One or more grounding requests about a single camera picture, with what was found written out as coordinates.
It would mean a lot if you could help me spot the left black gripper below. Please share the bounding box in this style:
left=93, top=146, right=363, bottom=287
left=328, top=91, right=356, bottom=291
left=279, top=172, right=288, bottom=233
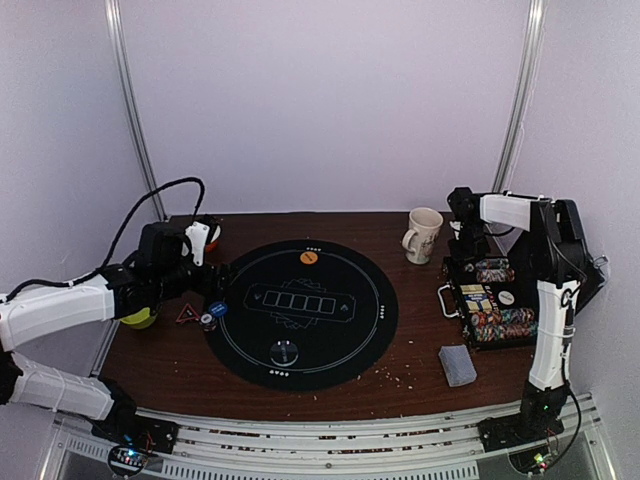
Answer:
left=153, top=258, right=236, bottom=300

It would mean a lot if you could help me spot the cream ceramic mug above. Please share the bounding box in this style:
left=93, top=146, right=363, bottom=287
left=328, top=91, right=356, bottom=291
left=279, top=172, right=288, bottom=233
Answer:
left=401, top=207, right=444, bottom=265

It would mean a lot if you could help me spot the blue small blind button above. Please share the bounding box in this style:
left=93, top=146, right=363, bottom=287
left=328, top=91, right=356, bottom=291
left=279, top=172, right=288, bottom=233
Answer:
left=207, top=301, right=228, bottom=318

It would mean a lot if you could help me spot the grey card deck box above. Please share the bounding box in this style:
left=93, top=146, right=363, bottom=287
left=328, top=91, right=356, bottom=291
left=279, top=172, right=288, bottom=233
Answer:
left=438, top=345, right=477, bottom=388

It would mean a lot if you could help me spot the clear black dealer button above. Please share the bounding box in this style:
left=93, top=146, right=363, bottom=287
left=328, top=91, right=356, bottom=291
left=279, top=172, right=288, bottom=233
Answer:
left=269, top=340, right=299, bottom=368

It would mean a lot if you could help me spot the orange big blind button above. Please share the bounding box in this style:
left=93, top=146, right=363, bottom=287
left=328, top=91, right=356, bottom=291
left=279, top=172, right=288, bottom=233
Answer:
left=300, top=250, right=319, bottom=265

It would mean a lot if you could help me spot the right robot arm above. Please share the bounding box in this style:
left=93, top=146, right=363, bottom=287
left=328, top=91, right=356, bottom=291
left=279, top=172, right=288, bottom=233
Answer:
left=447, top=187, right=588, bottom=445

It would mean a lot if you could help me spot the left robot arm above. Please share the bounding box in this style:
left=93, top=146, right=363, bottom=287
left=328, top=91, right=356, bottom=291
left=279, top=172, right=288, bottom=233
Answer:
left=1, top=257, right=231, bottom=445

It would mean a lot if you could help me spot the red black triangle token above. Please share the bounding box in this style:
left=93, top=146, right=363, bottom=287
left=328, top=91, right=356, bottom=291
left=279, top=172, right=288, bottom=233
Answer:
left=175, top=303, right=200, bottom=324

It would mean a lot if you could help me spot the orange white bowl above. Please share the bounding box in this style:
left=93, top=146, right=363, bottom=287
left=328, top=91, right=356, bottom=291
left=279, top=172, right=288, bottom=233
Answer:
left=202, top=215, right=221, bottom=253

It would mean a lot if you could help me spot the lime green bowl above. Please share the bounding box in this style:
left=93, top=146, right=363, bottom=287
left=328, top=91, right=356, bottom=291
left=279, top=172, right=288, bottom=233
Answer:
left=120, top=307, right=158, bottom=330

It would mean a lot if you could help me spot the black poker chip case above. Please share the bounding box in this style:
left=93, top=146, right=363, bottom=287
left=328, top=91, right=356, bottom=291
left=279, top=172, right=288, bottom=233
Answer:
left=436, top=234, right=608, bottom=352

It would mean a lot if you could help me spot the round black poker mat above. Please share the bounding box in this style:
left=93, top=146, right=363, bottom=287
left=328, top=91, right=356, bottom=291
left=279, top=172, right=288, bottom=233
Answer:
left=204, top=240, right=399, bottom=392

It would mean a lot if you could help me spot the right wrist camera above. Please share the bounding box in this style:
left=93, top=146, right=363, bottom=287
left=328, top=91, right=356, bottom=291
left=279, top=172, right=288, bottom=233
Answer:
left=447, top=187, right=482, bottom=224

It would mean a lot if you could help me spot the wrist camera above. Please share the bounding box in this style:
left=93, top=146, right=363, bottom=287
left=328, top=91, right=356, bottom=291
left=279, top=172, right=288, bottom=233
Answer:
left=182, top=221, right=211, bottom=267
left=447, top=187, right=482, bottom=224

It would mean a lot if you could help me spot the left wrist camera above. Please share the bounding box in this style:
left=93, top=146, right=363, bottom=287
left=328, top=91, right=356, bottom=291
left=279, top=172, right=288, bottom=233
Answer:
left=182, top=221, right=211, bottom=267

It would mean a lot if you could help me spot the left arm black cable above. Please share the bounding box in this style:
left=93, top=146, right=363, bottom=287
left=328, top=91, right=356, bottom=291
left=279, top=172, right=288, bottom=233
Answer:
left=99, top=176, right=207, bottom=271

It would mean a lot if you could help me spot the right aluminium frame post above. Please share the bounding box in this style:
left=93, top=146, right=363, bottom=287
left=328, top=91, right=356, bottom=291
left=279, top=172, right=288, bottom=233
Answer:
left=492, top=0, right=547, bottom=193

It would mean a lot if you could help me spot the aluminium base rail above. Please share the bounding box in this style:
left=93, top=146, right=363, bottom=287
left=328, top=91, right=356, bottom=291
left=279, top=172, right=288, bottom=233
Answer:
left=39, top=392, right=619, bottom=480

